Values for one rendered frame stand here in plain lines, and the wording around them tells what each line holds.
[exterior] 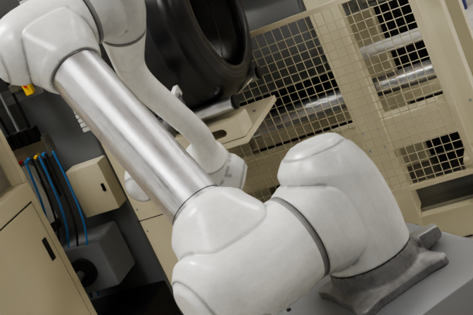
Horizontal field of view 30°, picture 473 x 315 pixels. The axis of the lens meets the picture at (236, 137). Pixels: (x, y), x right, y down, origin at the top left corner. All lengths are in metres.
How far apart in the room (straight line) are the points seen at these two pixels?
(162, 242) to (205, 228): 1.49
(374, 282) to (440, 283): 0.11
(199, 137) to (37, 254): 0.89
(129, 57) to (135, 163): 0.39
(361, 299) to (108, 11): 0.70
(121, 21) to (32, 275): 1.16
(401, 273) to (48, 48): 0.73
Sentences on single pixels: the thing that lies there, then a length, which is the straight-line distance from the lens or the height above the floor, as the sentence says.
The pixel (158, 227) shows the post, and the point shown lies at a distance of 2.84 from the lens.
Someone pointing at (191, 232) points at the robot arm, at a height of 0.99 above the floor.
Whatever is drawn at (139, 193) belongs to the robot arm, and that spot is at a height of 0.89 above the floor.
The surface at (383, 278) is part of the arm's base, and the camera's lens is 1.46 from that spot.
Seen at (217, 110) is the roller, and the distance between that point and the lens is 2.52.
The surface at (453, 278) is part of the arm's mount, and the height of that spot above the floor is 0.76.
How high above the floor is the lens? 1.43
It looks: 14 degrees down
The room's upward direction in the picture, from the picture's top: 24 degrees counter-clockwise
